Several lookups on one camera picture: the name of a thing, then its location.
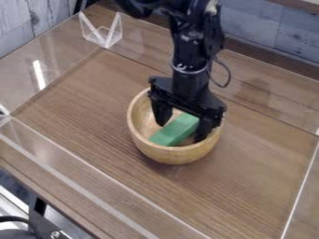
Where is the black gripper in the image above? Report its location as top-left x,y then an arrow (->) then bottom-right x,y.
148,71 -> 227,143

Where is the green rectangular stick block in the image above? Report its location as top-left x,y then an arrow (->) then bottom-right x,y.
148,113 -> 199,147

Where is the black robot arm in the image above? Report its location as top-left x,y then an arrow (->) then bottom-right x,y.
115,0 -> 227,142

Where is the wooden bowl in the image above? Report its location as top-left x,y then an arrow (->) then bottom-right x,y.
127,90 -> 221,165

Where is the clear acrylic tray wall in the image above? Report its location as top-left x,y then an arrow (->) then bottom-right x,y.
0,111 -> 211,239

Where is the clear acrylic corner bracket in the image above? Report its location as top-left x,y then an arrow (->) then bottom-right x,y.
79,12 -> 121,49

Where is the black metal table frame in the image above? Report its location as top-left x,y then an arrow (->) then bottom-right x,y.
28,197 -> 72,239

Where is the black cable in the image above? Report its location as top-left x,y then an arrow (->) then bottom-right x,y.
0,215 -> 33,232

